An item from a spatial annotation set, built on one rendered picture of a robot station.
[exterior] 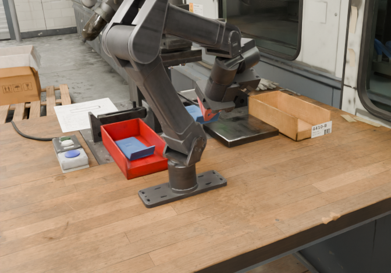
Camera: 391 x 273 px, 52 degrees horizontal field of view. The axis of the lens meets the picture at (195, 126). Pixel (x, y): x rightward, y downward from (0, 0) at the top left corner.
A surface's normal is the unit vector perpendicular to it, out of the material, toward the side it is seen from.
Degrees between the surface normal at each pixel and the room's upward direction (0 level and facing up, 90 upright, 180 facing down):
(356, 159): 0
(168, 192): 0
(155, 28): 90
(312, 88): 90
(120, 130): 90
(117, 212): 0
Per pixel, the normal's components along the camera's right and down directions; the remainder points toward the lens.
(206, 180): -0.05, -0.93
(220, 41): 0.70, 0.28
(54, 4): 0.38, 0.33
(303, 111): -0.90, 0.20
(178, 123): 0.60, 0.13
